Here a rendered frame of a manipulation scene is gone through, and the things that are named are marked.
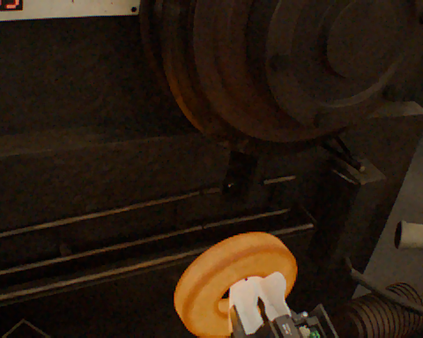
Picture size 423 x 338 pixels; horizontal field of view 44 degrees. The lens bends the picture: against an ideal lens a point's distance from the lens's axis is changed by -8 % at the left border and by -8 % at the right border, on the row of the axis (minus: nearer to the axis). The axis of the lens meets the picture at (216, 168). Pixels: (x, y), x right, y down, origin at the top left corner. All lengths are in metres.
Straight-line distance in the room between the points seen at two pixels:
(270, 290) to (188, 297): 0.10
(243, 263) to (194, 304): 0.07
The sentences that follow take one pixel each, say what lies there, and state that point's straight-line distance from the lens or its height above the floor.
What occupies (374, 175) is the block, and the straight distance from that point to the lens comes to 1.05.
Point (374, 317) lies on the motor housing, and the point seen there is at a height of 0.53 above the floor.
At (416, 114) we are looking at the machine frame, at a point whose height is 0.87.
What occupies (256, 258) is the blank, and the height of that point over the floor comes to 0.89.
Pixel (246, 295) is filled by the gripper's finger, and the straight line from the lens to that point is 0.63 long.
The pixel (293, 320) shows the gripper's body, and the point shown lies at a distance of 0.59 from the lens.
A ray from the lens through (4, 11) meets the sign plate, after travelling 0.74.
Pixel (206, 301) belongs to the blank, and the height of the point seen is 0.84.
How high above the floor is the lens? 1.30
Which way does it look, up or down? 32 degrees down
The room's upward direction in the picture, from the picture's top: 12 degrees clockwise
